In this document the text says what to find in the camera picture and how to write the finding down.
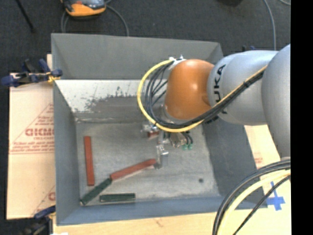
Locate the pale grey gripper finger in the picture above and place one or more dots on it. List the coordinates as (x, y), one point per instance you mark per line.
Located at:
(159, 159)
(165, 160)

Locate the red-brown block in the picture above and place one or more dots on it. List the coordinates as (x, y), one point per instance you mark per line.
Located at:
(132, 169)
(89, 160)

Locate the dark green flat block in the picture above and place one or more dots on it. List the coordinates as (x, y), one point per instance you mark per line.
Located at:
(117, 197)
(96, 192)

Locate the grey metal bin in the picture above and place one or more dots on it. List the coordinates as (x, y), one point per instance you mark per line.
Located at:
(102, 57)

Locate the brown cardboard board, red print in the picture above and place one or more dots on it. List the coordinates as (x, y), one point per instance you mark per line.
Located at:
(29, 155)

